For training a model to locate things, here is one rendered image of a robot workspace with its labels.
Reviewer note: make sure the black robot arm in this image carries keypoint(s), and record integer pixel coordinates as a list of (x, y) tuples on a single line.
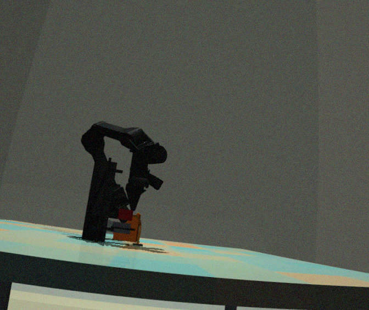
[(132, 138)]

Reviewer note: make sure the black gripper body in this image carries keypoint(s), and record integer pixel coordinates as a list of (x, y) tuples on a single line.
[(137, 178)]

